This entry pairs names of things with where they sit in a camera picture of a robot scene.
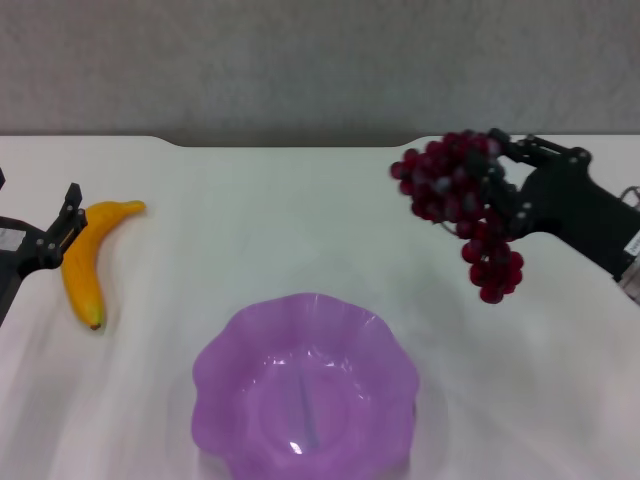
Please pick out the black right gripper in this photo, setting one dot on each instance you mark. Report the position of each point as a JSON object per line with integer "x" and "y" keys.
{"x": 575, "y": 200}

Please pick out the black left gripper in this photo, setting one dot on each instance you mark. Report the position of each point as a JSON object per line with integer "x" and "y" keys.
{"x": 12, "y": 260}

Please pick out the dark red grape bunch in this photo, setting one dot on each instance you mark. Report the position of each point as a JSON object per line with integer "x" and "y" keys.
{"x": 440, "y": 200}

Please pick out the yellow banana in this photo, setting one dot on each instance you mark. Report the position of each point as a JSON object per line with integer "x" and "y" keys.
{"x": 85, "y": 280}

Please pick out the purple wavy-edged plastic plate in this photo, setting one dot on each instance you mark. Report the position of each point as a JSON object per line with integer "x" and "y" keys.
{"x": 305, "y": 400}

